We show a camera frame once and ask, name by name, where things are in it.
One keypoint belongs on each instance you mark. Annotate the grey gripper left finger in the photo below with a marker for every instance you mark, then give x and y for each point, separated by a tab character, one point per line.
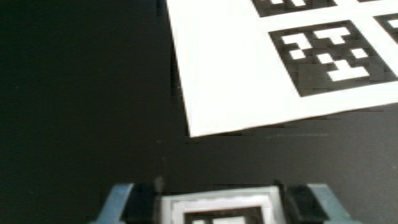
131	206

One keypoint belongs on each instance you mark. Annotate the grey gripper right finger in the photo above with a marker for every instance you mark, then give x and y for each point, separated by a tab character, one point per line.
310	205

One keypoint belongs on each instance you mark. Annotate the small white tagged block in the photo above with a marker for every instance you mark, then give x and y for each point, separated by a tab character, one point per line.
241	206

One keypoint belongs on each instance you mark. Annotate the white sheet with tags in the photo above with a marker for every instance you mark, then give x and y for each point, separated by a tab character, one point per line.
284	59

